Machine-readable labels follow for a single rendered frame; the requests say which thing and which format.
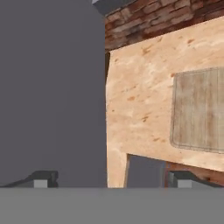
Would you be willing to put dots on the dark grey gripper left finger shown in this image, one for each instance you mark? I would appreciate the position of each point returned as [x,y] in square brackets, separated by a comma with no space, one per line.
[43,176]

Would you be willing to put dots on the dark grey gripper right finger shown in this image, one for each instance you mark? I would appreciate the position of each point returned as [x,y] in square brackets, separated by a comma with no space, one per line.
[182,176]

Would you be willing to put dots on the grey base cabinet door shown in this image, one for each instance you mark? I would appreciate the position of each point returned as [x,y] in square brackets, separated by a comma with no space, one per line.
[145,172]

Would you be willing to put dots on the tall grey cabinet panel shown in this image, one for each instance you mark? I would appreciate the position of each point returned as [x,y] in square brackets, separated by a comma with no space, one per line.
[52,87]

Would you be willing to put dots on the grey wall cabinet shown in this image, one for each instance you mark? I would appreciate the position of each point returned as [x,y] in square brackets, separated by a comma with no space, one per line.
[112,4]

